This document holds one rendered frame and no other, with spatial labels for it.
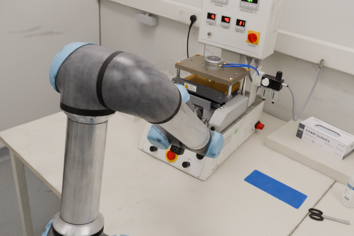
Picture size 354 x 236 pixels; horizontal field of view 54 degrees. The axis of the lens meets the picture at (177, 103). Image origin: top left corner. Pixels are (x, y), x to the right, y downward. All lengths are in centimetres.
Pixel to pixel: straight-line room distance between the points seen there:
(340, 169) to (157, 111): 108
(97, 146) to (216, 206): 67
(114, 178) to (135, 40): 142
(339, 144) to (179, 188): 72
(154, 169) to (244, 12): 75
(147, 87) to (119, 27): 211
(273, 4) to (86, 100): 99
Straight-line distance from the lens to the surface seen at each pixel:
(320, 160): 162
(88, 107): 70
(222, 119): 136
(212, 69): 147
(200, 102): 144
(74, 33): 281
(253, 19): 153
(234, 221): 128
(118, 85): 63
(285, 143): 167
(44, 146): 160
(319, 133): 168
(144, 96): 63
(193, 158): 141
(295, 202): 142
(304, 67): 185
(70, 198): 81
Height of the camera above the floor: 163
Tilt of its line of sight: 27 degrees down
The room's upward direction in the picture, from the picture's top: 5 degrees clockwise
